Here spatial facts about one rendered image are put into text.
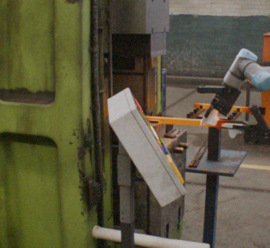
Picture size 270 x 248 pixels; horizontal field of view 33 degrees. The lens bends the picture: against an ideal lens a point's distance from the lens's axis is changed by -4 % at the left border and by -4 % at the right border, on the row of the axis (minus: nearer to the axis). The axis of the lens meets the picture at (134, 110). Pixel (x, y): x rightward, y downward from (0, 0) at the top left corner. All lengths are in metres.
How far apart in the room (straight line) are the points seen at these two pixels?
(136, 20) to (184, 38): 7.89
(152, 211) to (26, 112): 0.66
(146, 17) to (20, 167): 0.77
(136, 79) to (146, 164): 1.03
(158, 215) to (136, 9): 0.83
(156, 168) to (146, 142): 0.08
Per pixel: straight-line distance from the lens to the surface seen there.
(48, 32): 1.71
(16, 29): 1.79
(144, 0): 1.77
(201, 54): 9.59
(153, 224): 1.96
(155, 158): 1.24
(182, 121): 1.93
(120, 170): 1.42
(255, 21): 9.37
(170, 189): 1.28
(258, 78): 1.75
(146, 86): 2.22
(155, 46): 1.87
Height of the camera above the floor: 1.44
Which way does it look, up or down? 12 degrees down
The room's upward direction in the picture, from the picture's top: straight up
